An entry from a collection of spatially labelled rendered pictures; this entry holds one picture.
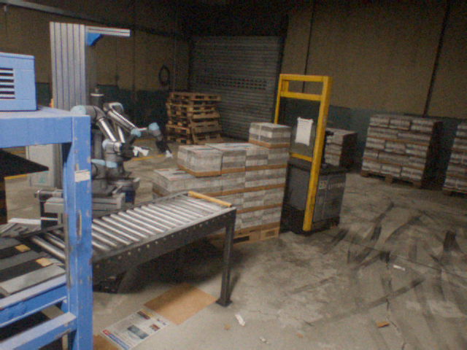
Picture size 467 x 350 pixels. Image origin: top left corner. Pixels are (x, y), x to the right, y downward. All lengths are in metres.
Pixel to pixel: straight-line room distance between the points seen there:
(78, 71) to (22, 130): 1.78
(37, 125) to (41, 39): 8.56
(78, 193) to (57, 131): 0.26
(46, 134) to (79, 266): 0.57
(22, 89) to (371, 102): 8.80
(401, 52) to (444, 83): 1.15
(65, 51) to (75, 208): 1.82
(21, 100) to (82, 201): 0.43
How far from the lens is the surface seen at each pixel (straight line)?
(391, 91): 9.67
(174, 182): 3.40
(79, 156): 1.55
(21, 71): 1.62
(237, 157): 3.73
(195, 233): 2.49
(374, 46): 9.88
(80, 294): 1.77
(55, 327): 1.78
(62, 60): 3.22
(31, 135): 1.45
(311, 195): 4.35
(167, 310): 3.04
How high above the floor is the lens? 1.72
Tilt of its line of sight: 15 degrees down
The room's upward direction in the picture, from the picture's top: 5 degrees clockwise
